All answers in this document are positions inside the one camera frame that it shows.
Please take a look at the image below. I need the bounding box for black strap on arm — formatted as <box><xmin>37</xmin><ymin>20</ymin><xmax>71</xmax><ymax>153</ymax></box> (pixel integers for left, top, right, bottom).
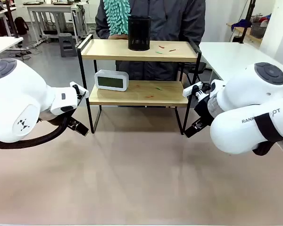
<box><xmin>252</xmin><ymin>113</ymin><xmax>283</xmax><ymax>156</ymax></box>

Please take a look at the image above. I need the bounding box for person right forearm dark sleeve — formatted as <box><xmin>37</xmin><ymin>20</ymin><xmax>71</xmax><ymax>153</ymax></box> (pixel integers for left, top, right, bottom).
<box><xmin>95</xmin><ymin>0</ymin><xmax>114</xmax><ymax>40</ymax></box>

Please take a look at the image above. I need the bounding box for teal chenille duster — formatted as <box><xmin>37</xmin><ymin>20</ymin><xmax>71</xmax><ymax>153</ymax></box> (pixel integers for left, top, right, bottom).
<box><xmin>103</xmin><ymin>0</ymin><xmax>129</xmax><ymax>36</ymax></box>

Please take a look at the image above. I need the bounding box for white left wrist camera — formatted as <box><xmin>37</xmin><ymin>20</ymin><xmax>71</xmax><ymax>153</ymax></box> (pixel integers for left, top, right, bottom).
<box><xmin>69</xmin><ymin>81</ymin><xmax>89</xmax><ymax>97</ymax></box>

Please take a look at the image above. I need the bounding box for black mesh pen holder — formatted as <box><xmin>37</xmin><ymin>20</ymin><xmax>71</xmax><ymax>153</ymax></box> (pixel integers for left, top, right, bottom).
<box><xmin>127</xmin><ymin>15</ymin><xmax>152</xmax><ymax>51</ymax></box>

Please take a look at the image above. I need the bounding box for grey mesh basket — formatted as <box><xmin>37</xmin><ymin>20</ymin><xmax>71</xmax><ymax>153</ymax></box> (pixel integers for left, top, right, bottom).
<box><xmin>250</xmin><ymin>21</ymin><xmax>267</xmax><ymax>39</ymax></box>

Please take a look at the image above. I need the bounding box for black backpack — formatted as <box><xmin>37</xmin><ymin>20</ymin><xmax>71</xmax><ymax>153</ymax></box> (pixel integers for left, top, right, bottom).
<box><xmin>14</xmin><ymin>16</ymin><xmax>29</xmax><ymax>36</ymax></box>

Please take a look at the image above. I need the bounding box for person torso dark jacket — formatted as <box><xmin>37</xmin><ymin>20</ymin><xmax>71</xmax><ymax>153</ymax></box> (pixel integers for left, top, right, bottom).
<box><xmin>95</xmin><ymin>0</ymin><xmax>206</xmax><ymax>82</ymax></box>

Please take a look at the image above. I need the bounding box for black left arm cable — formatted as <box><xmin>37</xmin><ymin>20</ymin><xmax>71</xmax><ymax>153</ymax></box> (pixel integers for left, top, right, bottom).
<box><xmin>0</xmin><ymin>114</ymin><xmax>69</xmax><ymax>149</ymax></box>

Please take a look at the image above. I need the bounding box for white digital alarm clock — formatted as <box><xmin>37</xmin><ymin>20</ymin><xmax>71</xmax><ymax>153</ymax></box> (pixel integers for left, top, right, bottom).
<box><xmin>94</xmin><ymin>69</ymin><xmax>129</xmax><ymax>92</ymax></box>

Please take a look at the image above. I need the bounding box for blue cloth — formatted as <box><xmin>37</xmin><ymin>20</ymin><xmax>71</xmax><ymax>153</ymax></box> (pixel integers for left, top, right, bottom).
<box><xmin>231</xmin><ymin>18</ymin><xmax>253</xmax><ymax>32</ymax></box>

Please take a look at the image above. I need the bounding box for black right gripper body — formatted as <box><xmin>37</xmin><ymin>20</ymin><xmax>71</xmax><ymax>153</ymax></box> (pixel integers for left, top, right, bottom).
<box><xmin>194</xmin><ymin>93</ymin><xmax>215</xmax><ymax>126</ymax></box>

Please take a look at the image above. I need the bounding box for white background desk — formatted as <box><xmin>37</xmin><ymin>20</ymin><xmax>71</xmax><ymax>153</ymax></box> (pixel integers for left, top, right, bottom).
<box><xmin>23</xmin><ymin>1</ymin><xmax>86</xmax><ymax>46</ymax></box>

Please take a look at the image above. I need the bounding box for person left forearm dark sleeve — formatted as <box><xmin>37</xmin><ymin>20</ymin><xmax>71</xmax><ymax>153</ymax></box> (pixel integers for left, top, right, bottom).
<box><xmin>191</xmin><ymin>0</ymin><xmax>206</xmax><ymax>49</ymax></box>

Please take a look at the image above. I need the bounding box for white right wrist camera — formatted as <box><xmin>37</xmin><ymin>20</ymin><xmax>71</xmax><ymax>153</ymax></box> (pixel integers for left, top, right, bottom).
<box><xmin>182</xmin><ymin>81</ymin><xmax>203</xmax><ymax>98</ymax></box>

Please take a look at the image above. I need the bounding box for black office chair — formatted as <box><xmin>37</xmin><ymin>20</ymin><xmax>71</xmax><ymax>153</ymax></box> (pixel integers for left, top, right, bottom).
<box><xmin>188</xmin><ymin>62</ymin><xmax>207</xmax><ymax>83</ymax></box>

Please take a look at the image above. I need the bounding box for white side table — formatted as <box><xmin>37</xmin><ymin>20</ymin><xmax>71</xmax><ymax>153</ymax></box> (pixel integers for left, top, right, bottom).
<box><xmin>0</xmin><ymin>36</ymin><xmax>24</xmax><ymax>60</ymax></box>

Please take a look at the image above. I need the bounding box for wooden two-tier black-frame shelf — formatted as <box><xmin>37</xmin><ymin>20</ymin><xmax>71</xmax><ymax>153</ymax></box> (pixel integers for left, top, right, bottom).
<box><xmin>76</xmin><ymin>34</ymin><xmax>202</xmax><ymax>136</ymax></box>

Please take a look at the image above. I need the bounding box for grey step stool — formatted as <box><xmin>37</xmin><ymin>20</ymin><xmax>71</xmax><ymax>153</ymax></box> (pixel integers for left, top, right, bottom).
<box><xmin>58</xmin><ymin>32</ymin><xmax>78</xmax><ymax>58</ymax></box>

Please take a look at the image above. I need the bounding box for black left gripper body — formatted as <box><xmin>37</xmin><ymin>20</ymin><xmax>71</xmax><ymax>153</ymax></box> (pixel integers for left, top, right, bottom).
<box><xmin>66</xmin><ymin>113</ymin><xmax>80</xmax><ymax>129</ymax></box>

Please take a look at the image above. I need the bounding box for black camera stand pole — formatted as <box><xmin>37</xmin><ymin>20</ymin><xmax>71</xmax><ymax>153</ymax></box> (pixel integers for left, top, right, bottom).
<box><xmin>240</xmin><ymin>0</ymin><xmax>257</xmax><ymax>44</ymax></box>
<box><xmin>5</xmin><ymin>0</ymin><xmax>20</xmax><ymax>40</ymax></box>

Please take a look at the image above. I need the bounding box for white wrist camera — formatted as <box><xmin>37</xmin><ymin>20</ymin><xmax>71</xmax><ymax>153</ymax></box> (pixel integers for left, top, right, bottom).
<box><xmin>182</xmin><ymin>81</ymin><xmax>203</xmax><ymax>98</ymax></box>
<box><xmin>69</xmin><ymin>81</ymin><xmax>89</xmax><ymax>97</ymax></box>

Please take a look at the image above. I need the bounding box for large white table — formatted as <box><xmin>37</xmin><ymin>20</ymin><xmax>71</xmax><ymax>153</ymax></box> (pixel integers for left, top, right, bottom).
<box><xmin>199</xmin><ymin>41</ymin><xmax>271</xmax><ymax>83</ymax></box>

